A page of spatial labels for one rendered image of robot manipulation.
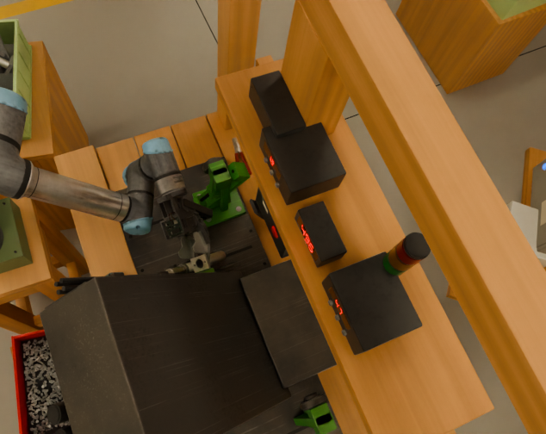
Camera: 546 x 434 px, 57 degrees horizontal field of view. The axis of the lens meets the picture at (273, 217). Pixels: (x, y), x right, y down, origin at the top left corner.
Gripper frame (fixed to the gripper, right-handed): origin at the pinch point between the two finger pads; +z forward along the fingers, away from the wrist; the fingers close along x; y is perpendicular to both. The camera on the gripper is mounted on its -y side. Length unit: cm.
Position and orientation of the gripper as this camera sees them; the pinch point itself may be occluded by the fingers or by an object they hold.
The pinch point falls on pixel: (203, 260)
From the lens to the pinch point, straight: 141.6
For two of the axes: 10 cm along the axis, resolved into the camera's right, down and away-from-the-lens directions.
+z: 3.5, 9.4, -0.1
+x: 7.9, -3.0, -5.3
